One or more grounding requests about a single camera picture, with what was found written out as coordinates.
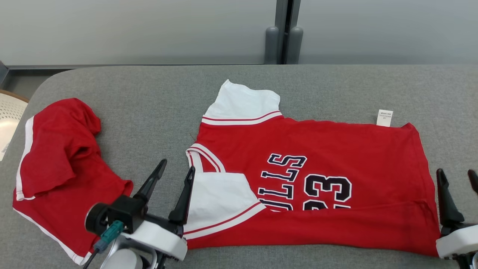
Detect red shorts white stripe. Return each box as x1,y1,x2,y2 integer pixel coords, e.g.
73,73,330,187
12,98,134,266

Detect red basketball jersey white sleeves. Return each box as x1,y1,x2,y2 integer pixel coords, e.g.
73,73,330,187
183,79,441,258

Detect white perforated laundry basket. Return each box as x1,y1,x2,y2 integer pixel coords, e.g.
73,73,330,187
0,90,30,162

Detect left black cable teal connector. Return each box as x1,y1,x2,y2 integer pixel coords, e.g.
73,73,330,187
83,220,124,269

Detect grey wall partition post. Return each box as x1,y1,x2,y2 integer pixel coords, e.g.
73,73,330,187
264,0,304,65

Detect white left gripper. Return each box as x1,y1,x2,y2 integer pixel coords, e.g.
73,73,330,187
123,159,196,262

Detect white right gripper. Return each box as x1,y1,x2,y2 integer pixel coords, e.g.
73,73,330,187
436,168,478,259

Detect grey metal frame strut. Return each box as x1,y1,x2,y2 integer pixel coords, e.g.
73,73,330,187
0,61,11,86

